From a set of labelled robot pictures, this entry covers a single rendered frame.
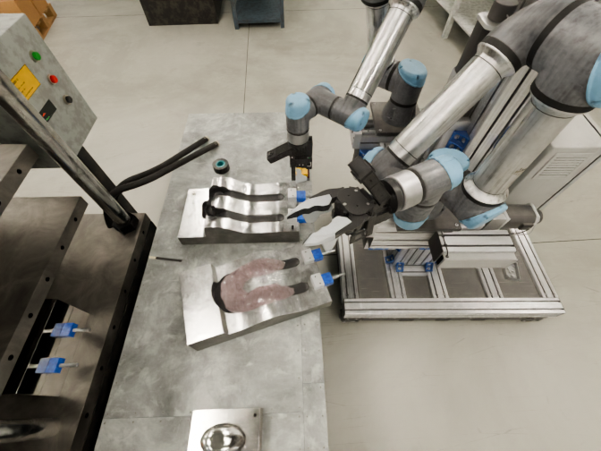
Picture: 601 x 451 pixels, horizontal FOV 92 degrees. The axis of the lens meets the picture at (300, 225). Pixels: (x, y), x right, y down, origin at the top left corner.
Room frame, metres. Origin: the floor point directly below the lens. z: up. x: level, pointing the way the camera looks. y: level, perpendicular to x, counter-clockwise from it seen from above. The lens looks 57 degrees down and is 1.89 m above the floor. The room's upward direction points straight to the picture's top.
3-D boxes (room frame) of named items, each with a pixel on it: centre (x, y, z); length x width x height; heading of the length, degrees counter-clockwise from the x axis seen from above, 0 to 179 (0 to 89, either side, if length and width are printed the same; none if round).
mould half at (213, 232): (0.73, 0.26, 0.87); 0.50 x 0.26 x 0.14; 92
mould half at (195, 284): (0.38, 0.16, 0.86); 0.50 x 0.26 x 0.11; 109
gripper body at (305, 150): (0.79, 0.00, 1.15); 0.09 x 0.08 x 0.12; 92
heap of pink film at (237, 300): (0.39, 0.16, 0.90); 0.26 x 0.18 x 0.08; 109
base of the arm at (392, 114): (1.14, -0.45, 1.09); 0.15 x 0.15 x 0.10
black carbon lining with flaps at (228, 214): (0.72, 0.24, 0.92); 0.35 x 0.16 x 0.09; 92
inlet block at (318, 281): (0.42, -0.11, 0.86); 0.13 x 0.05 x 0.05; 109
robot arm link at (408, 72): (1.14, -0.44, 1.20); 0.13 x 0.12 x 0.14; 51
